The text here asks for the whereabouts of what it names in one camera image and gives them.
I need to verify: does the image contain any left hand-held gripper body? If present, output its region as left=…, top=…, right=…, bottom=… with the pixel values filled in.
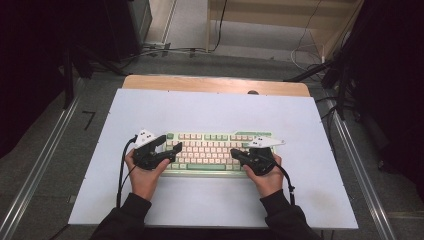
left=132, top=128, right=172, bottom=171

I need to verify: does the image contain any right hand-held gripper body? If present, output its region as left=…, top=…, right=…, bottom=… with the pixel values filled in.
left=239, top=135, right=286, bottom=177

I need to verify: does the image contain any green and cream keyboard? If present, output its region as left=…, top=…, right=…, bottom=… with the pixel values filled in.
left=163, top=130, right=278, bottom=178

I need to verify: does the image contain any person's right hand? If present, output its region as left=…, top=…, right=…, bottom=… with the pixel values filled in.
left=242, top=153, right=285, bottom=199

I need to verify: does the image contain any person's left hand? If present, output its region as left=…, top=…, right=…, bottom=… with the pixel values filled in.
left=124, top=149, right=171, bottom=202

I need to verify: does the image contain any white table cover board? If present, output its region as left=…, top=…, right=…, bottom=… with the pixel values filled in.
left=67, top=87, right=360, bottom=231

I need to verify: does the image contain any wooden table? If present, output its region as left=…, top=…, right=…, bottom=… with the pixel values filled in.
left=121, top=73, right=312, bottom=98

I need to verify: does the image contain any grey power strip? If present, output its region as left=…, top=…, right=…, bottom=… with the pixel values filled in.
left=143, top=41, right=172, bottom=51

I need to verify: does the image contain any black tripod stand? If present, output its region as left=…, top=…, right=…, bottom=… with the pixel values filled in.
left=283, top=59, right=356, bottom=122

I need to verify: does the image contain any dark cabinet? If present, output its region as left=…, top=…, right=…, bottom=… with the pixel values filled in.
left=103, top=0, right=153, bottom=63

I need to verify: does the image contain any light wooden shelf unit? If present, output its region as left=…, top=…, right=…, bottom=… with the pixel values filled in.
left=205, top=0, right=365, bottom=62

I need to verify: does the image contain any black curtain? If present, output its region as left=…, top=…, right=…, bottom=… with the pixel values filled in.
left=0, top=0, right=113, bottom=159
left=346, top=0, right=424, bottom=203

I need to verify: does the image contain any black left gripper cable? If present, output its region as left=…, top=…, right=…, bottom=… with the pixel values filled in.
left=115, top=134, right=139, bottom=209

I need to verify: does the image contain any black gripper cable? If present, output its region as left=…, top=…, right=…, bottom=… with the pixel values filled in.
left=115, top=134, right=139, bottom=209
left=273, top=161, right=297, bottom=206

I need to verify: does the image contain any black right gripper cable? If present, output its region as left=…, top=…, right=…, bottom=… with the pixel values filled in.
left=273, top=161, right=297, bottom=206

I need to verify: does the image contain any bundle of floor cables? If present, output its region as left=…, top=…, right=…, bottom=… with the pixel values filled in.
left=124, top=45, right=208, bottom=64

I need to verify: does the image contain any metal floor rail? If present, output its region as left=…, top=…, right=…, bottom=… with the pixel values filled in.
left=323, top=99, right=398, bottom=240
left=0, top=95, right=82, bottom=240

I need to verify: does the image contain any white floor cable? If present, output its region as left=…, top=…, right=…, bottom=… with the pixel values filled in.
left=289, top=0, right=325, bottom=72

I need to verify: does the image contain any black hanging cable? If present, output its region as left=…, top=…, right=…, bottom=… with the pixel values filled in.
left=211, top=0, right=230, bottom=53

